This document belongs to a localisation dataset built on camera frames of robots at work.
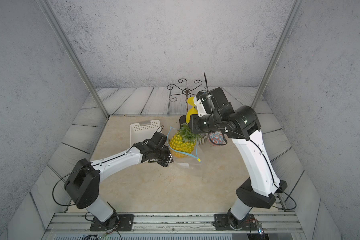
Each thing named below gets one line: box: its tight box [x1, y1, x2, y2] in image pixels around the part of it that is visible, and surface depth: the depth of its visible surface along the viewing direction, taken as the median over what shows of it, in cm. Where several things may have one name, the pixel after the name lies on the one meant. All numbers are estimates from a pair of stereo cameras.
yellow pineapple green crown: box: [169, 123, 202, 158], surface depth 64 cm
